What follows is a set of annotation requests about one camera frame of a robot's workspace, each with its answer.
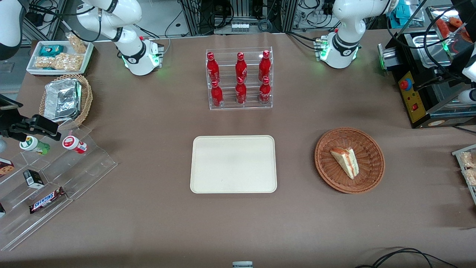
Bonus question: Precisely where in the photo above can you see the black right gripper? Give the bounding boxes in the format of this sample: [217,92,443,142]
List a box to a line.
[0,115,62,142]

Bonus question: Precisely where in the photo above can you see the triangular sandwich with orange filling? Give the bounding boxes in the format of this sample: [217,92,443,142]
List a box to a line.
[330,147,360,180]

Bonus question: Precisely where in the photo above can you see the light tan wicker basket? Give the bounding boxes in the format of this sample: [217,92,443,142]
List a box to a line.
[39,74,93,130]

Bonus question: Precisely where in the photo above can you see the white rectangular snack tray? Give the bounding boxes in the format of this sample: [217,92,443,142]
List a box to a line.
[26,40,94,76]

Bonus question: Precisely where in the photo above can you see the round brown wicker basket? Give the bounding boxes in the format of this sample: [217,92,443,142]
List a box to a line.
[315,127,385,194]

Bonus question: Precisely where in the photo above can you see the cream rectangular serving tray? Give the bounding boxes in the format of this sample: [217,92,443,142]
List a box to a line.
[190,135,278,194]

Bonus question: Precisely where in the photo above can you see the green bottle with white cap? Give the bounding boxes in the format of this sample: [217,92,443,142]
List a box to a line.
[19,136,51,156]

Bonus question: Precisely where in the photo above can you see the red bottle with white cap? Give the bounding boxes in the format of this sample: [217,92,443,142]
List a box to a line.
[62,135,88,154]

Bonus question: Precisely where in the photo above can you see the black machine with yellow panel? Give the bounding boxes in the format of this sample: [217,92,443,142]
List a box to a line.
[379,32,476,129]

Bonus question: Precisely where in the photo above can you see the small black carton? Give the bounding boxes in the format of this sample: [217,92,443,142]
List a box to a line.
[23,169,45,189]

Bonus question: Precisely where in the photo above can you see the steel cylinder with green light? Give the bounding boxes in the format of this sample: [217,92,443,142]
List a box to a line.
[378,44,396,72]

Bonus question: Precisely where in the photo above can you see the clear acrylic stepped display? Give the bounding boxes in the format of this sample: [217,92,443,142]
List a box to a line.
[0,125,118,252]

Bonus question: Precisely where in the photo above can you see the cookie box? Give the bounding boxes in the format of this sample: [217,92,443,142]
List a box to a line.
[0,158,15,178]

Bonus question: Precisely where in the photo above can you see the long clear peanut snack bag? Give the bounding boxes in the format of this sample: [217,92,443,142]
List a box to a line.
[35,53,83,71]

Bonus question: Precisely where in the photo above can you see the Snickers chocolate bar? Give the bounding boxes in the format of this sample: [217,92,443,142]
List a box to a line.
[29,187,67,214]

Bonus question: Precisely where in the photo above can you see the teal box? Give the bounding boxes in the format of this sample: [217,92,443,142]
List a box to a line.
[387,6,411,23]

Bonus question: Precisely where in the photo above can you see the teal snack packet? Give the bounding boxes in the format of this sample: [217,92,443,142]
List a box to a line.
[39,45,64,57]

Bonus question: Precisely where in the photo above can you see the small clear peanut snack bag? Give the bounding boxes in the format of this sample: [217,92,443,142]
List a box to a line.
[66,33,88,54]

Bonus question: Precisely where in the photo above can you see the red cola bottle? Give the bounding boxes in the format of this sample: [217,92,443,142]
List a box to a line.
[207,52,221,83]
[259,76,271,105]
[258,50,271,79]
[235,52,248,80]
[235,77,247,105]
[211,80,224,108]

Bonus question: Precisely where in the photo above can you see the clear acrylic bottle rack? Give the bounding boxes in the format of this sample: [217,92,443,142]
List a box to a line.
[206,47,273,111]

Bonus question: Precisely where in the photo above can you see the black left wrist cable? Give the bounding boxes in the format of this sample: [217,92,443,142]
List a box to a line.
[387,0,461,75]

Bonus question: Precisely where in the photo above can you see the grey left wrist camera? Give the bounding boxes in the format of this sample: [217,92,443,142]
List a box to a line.
[458,89,476,105]

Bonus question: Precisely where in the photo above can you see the grey wire snack tray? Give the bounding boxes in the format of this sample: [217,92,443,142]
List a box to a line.
[452,144,476,205]

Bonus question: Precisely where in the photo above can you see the black looped floor cable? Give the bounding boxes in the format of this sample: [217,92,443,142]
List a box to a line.
[355,247,460,268]

